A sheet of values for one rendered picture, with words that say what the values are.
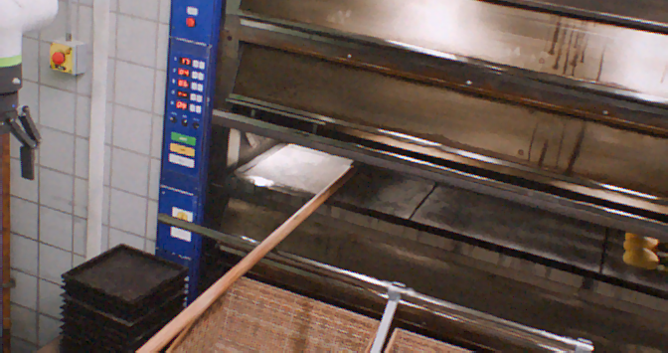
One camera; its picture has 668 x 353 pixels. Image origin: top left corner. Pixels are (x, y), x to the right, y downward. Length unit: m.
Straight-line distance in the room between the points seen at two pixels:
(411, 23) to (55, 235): 1.57
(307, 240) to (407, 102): 0.58
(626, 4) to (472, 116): 0.50
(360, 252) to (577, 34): 0.93
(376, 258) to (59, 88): 1.24
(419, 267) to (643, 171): 0.72
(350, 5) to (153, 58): 0.70
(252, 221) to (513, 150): 0.90
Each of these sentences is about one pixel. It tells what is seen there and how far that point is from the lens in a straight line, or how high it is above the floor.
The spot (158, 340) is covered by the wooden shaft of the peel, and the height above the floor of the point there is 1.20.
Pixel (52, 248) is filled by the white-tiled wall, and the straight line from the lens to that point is 3.17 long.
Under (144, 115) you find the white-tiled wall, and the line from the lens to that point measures 2.74.
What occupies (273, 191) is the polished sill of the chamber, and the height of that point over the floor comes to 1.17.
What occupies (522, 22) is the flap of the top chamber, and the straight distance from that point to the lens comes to 2.24.
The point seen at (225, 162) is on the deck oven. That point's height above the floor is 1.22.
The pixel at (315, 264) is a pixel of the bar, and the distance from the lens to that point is 2.16.
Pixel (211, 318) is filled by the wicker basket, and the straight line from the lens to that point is 2.70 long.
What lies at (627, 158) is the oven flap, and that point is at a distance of 2.28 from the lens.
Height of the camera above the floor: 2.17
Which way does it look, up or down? 20 degrees down
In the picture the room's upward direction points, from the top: 8 degrees clockwise
